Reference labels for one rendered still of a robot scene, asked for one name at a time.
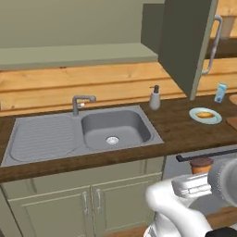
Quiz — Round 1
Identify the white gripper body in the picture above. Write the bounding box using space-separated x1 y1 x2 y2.
171 172 215 199

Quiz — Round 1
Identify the jam jar with brown lid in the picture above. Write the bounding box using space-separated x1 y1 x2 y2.
189 156 215 176

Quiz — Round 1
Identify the green lower cabinet door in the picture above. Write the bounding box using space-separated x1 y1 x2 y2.
6 184 94 237
90 172 164 237

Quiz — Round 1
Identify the golden croissant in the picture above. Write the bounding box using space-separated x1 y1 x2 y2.
195 111 215 119

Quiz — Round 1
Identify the wooden cutting board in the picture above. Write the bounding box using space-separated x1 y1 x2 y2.
225 116 237 131

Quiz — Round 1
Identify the olive green cabinet door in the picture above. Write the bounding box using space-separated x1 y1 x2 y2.
157 0 219 102

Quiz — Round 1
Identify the olive green upper cabinet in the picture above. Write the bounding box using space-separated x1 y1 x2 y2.
0 0 166 71

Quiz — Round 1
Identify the grey dishwasher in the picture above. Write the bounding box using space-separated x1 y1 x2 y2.
161 143 237 218

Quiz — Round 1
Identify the light blue plate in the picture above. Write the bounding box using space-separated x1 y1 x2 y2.
188 106 223 126

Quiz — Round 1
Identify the grey soap dispenser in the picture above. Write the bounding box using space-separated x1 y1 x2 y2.
148 84 162 111

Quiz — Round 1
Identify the blue and white carton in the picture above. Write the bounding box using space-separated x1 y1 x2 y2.
214 81 229 104

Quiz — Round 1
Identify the green false drawer front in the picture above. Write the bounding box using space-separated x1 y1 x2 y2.
0 156 166 201

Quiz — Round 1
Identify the grey steel sink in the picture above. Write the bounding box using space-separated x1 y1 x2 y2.
0 105 165 168

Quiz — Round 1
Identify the grey sink tap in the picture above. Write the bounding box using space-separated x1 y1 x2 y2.
71 94 97 118

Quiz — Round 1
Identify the black dishwasher handle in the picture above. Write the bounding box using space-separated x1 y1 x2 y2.
175 148 237 163

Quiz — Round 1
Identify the grey lower door handle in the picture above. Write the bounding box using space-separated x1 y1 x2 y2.
81 191 90 217
94 188 103 214

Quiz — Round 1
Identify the grey cabinet door handle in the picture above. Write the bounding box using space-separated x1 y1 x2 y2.
201 15 223 76

